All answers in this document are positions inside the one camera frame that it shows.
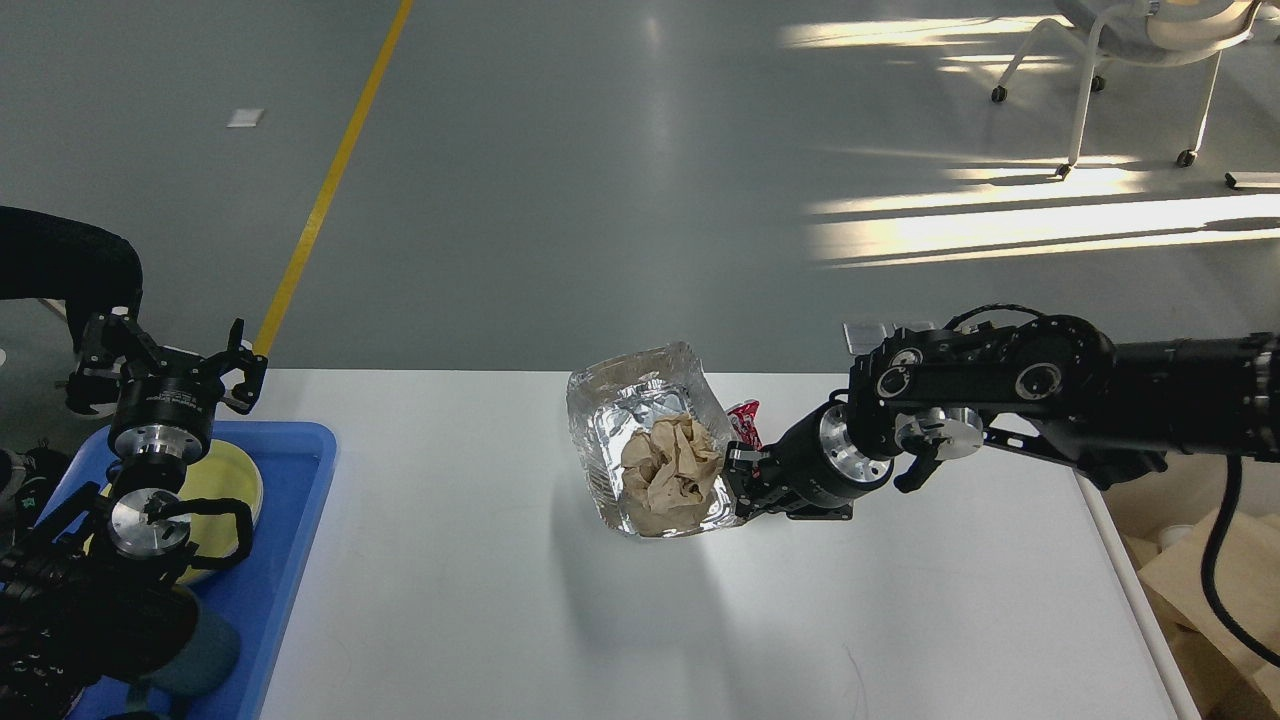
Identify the large brown paper bag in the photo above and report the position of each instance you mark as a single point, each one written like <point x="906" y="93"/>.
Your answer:
<point x="1224" y="678"/>

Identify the crumpled brown paper in tray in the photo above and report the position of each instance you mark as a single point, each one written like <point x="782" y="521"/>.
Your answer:
<point x="671" y="465"/>

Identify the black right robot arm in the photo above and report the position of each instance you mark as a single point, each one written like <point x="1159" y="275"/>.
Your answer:
<point x="1055" y="388"/>

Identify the white paper cup front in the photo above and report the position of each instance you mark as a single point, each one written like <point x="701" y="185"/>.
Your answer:
<point x="1169" y="536"/>

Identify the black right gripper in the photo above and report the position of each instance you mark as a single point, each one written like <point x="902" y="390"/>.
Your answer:
<point x="817" y="472"/>

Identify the small grey floor plate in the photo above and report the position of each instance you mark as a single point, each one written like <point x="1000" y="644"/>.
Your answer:
<point x="863" y="338"/>

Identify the yellow plate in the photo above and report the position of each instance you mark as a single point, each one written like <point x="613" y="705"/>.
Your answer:
<point x="226" y="472"/>

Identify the blue plastic tray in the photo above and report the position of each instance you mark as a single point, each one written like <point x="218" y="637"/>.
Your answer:
<point x="296" y="463"/>

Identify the crushed red can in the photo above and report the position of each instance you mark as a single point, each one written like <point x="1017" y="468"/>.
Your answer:
<point x="743" y="423"/>

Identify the white rolling chair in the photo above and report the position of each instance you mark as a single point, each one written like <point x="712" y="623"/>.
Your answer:
<point x="1153" y="34"/>

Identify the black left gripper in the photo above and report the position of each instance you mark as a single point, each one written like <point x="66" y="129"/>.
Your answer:
<point x="157" y="414"/>

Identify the dark green mug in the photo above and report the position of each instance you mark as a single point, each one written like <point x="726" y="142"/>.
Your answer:
<point x="203" y="661"/>

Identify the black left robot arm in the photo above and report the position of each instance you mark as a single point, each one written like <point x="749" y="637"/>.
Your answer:
<point x="92" y="590"/>

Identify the aluminium foil tray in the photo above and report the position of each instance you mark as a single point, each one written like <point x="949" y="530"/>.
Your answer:
<point x="608" y="401"/>

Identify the white plastic bin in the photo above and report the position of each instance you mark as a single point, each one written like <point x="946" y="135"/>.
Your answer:
<point x="1186" y="492"/>

